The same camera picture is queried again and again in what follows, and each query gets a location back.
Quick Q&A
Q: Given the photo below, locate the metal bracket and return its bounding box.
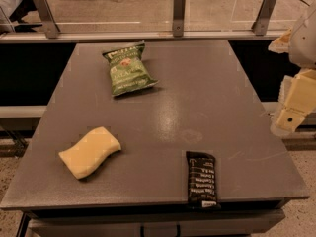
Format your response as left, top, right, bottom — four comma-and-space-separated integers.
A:
172, 0, 186, 38
33, 0, 60, 39
252, 0, 277, 36

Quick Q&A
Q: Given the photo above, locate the left metal bracket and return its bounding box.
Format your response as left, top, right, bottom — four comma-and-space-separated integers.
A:
33, 0, 60, 39

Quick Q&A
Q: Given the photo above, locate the yellow sponge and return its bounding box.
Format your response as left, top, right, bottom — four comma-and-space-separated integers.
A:
58, 126, 121, 180

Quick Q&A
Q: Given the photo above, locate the grey table base cabinet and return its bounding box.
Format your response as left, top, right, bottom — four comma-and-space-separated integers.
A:
23, 201, 284, 237

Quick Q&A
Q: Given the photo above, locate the green chip bag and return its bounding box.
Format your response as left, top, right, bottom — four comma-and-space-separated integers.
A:
102, 42, 158, 97

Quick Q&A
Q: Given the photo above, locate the right metal bracket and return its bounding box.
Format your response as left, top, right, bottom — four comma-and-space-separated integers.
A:
252, 0, 277, 36

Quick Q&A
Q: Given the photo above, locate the middle metal bracket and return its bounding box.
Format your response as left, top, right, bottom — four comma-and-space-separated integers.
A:
172, 0, 186, 38

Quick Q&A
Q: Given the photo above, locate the black snack bar wrapper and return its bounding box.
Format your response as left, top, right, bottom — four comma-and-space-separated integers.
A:
186, 151, 220, 209

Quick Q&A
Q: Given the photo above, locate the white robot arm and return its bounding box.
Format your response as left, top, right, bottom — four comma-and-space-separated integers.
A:
268, 3, 316, 136

